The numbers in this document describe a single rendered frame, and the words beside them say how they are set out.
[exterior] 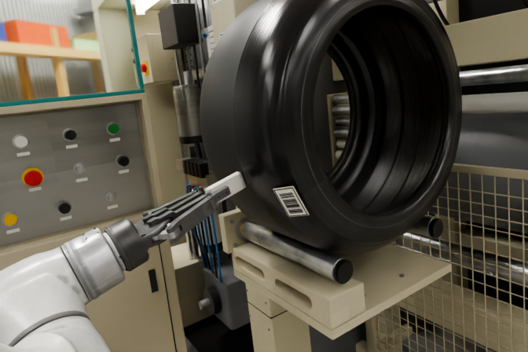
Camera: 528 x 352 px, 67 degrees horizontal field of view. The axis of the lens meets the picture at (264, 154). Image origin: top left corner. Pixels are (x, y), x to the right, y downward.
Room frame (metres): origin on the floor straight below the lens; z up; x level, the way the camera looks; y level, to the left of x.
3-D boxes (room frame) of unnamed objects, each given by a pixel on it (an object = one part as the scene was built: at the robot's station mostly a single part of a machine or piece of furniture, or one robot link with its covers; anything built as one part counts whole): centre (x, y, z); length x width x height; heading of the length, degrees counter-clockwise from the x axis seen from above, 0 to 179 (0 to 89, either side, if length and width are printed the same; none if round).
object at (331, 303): (0.82, -0.02, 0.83); 0.36 x 0.09 x 0.06; 33
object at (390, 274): (0.90, -0.14, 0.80); 0.37 x 0.36 x 0.02; 123
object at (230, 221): (1.05, -0.05, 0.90); 0.40 x 0.03 x 0.10; 123
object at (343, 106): (1.29, -0.34, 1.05); 0.20 x 0.15 x 0.30; 33
